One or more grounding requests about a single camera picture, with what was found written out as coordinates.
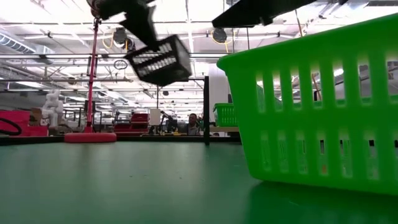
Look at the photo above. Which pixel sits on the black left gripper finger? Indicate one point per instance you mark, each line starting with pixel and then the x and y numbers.
pixel 140 25

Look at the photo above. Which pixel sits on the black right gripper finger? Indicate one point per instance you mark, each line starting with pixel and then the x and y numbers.
pixel 242 15

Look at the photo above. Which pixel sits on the black plastic basket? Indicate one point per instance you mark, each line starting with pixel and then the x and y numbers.
pixel 174 68

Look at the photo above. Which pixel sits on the green plastic basket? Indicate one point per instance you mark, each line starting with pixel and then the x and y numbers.
pixel 311 124
pixel 224 104
pixel 225 116

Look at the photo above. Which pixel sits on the white panel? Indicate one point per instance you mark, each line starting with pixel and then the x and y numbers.
pixel 155 116

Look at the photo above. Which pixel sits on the red tool chest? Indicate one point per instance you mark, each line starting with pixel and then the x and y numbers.
pixel 140 118

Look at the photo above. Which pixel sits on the person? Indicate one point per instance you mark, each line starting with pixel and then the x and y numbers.
pixel 192 124

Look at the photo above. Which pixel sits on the white humanoid figure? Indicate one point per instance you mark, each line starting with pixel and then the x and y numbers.
pixel 53 109

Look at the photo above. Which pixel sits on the red desk lamp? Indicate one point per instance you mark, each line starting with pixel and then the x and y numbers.
pixel 90 137

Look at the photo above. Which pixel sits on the cardboard box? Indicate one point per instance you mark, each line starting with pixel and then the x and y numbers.
pixel 35 115

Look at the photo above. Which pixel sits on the red storage cabinet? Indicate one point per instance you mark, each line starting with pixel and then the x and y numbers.
pixel 15 115

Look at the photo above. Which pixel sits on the green table mat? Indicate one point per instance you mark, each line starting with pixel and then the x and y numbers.
pixel 124 186

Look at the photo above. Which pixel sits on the black shelf post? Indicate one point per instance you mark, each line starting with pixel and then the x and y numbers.
pixel 206 109

